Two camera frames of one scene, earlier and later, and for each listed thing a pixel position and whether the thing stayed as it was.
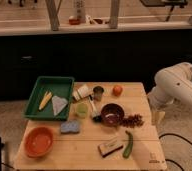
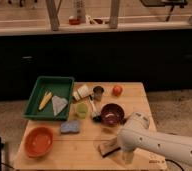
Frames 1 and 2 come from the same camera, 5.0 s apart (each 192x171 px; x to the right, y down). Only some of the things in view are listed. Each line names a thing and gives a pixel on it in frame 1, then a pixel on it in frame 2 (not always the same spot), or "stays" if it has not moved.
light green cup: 81,109 stays
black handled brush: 95,115 stays
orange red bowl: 38,141 stays
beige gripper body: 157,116 → 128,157
